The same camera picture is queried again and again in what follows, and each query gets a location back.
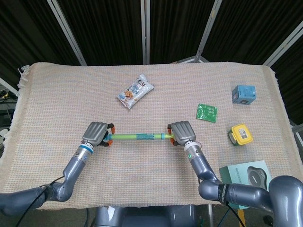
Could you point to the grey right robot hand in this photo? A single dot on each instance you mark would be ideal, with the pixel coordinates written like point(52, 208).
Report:
point(183, 133)

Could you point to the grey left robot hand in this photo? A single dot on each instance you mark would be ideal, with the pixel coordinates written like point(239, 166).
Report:
point(95, 135)

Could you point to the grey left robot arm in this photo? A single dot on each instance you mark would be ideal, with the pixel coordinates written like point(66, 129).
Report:
point(54, 182)

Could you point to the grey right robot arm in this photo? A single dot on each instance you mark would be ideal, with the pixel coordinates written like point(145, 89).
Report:
point(239, 189)

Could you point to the green foil sachet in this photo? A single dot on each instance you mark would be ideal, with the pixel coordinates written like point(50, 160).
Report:
point(206, 113)

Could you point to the beige woven tablecloth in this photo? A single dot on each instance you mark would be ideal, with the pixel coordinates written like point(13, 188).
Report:
point(142, 165)

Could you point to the yellow lidded container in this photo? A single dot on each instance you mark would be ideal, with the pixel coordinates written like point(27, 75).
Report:
point(240, 135)

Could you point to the white snack packet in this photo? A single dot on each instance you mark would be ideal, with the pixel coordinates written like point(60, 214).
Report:
point(135, 92)

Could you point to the blue cube box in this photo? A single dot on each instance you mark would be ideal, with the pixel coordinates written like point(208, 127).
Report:
point(243, 94)

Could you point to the teal product box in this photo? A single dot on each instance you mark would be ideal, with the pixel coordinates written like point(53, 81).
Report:
point(243, 175)

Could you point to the grey robot torso base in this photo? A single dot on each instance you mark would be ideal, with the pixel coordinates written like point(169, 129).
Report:
point(146, 216)

